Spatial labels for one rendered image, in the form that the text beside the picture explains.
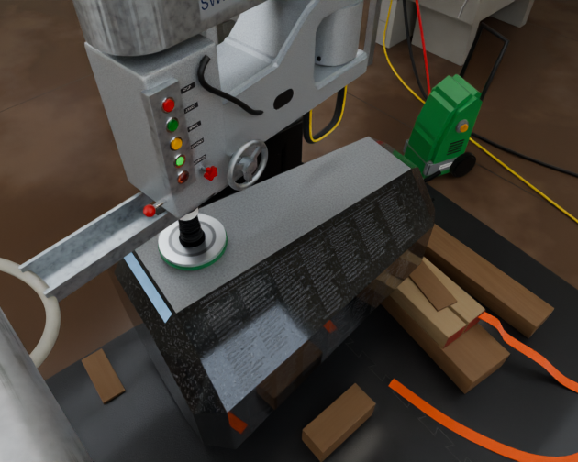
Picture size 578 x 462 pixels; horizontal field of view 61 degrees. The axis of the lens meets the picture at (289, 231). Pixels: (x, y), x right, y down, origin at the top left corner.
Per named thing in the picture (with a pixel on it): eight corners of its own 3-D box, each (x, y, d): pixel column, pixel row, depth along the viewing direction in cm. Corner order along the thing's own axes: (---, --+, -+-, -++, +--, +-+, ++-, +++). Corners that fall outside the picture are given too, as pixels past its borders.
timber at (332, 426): (321, 463, 197) (323, 453, 188) (301, 439, 203) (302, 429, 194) (372, 414, 210) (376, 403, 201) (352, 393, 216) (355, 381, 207)
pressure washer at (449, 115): (439, 141, 335) (478, 16, 269) (472, 173, 314) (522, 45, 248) (395, 155, 325) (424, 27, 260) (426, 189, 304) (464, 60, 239)
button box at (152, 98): (190, 175, 125) (171, 75, 103) (197, 181, 123) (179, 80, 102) (165, 192, 121) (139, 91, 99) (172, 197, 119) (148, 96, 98)
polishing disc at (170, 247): (208, 207, 167) (208, 204, 166) (238, 249, 155) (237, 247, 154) (149, 231, 160) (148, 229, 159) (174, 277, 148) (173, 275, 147)
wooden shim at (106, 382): (82, 361, 225) (81, 359, 224) (102, 349, 229) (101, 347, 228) (104, 404, 212) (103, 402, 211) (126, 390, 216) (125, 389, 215)
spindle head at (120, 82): (221, 131, 158) (204, -12, 124) (272, 160, 149) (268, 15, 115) (128, 189, 140) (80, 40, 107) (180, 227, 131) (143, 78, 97)
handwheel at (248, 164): (246, 159, 145) (243, 116, 134) (271, 174, 141) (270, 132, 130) (208, 185, 138) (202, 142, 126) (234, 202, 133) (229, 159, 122)
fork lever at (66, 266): (219, 146, 159) (217, 133, 155) (262, 172, 151) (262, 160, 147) (17, 271, 123) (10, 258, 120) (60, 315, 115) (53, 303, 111)
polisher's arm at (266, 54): (320, 79, 185) (329, -65, 149) (370, 103, 176) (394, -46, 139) (167, 178, 149) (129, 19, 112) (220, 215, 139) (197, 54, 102)
